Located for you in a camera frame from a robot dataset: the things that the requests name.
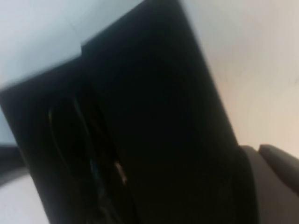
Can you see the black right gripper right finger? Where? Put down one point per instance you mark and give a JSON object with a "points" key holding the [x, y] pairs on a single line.
{"points": [[285, 165]]}

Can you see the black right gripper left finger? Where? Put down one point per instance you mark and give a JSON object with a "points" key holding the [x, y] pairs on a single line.
{"points": [[271, 200]]}

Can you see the black glasses case blue print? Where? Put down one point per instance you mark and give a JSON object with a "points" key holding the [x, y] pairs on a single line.
{"points": [[163, 93]]}

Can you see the black frame glasses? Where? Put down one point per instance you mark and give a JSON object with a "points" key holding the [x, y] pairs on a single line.
{"points": [[70, 140]]}

